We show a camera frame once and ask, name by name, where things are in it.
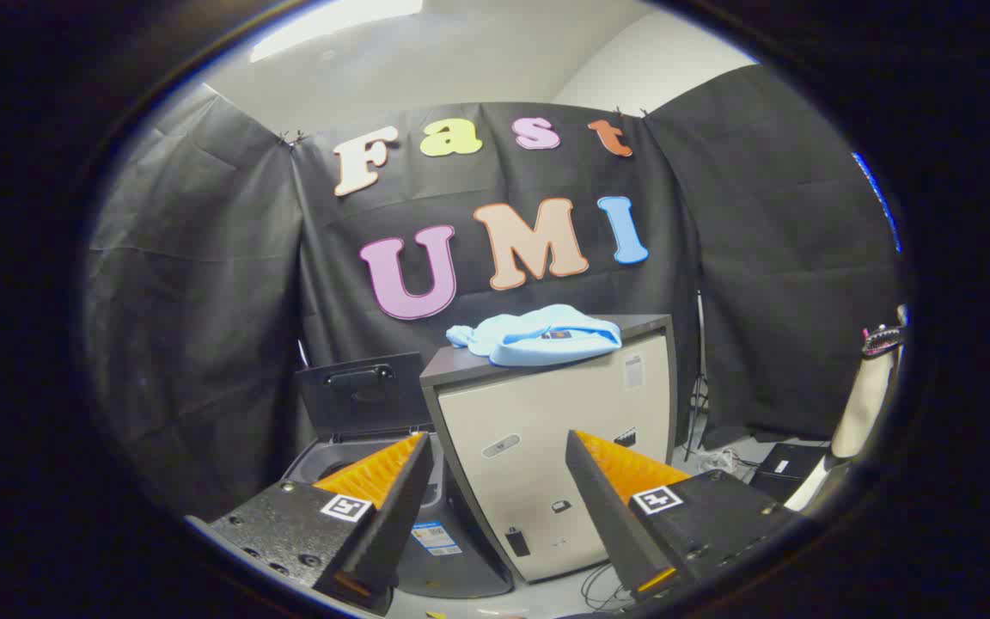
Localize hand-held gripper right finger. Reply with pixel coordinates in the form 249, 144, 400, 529
565, 430, 805, 603

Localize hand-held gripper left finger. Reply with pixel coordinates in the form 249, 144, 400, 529
188, 432, 436, 616

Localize dark grey washing machine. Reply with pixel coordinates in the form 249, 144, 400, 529
282, 430, 515, 600

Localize light blue garment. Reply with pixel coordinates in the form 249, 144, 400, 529
446, 304, 623, 368

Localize cream cabinet with grey top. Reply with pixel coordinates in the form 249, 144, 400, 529
419, 314, 678, 584

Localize black tripod stand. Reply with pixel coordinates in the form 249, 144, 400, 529
686, 291, 711, 461

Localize black box on floor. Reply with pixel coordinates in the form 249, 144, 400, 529
749, 443, 829, 504

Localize cream fabric with pink trim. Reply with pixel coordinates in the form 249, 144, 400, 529
785, 305, 908, 512

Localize black backdrop cloth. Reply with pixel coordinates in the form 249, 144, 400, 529
82, 64, 904, 521

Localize thin dark floor cable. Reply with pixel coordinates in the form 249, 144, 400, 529
579, 563, 633, 611

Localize bundle of floor cables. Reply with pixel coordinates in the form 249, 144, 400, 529
691, 445, 758, 482

